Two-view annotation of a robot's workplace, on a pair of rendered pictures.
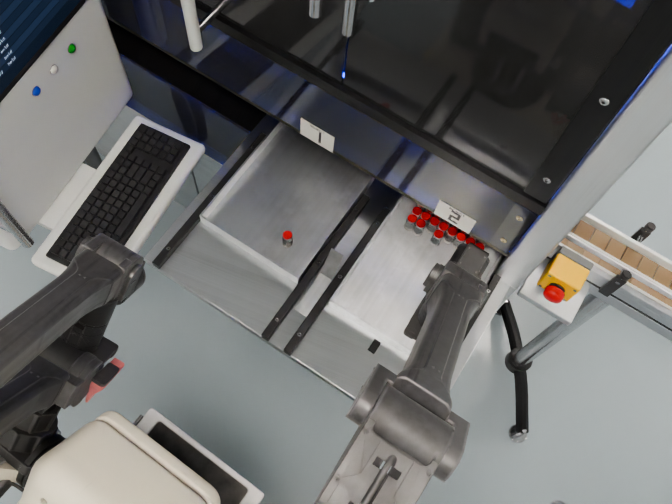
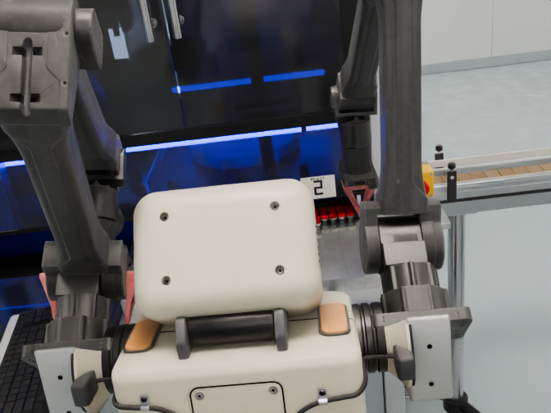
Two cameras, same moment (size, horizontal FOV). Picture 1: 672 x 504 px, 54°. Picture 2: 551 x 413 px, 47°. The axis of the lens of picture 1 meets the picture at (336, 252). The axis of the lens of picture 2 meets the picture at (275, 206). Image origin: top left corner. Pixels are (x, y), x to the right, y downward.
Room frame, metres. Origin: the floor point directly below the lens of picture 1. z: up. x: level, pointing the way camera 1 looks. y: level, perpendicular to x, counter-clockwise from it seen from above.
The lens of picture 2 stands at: (-0.65, 0.42, 1.67)
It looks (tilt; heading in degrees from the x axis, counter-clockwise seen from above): 26 degrees down; 338
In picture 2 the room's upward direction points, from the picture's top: 7 degrees counter-clockwise
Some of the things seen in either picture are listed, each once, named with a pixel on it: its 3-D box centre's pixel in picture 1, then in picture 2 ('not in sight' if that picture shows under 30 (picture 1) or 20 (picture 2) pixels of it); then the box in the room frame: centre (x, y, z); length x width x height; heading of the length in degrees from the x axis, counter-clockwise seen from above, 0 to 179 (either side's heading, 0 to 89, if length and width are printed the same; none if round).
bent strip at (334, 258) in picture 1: (319, 282); not in sight; (0.50, 0.02, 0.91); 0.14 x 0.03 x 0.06; 157
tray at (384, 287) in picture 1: (421, 272); (325, 247); (0.56, -0.19, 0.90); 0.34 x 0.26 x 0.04; 156
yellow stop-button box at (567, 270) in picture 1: (564, 275); (416, 180); (0.57, -0.47, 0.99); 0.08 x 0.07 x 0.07; 156
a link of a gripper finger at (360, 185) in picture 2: not in sight; (358, 189); (0.38, -0.19, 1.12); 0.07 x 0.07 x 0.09; 66
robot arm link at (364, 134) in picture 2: not in sight; (354, 129); (0.38, -0.18, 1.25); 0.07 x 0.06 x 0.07; 156
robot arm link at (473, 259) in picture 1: (460, 275); (350, 108); (0.41, -0.20, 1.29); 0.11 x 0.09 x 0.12; 156
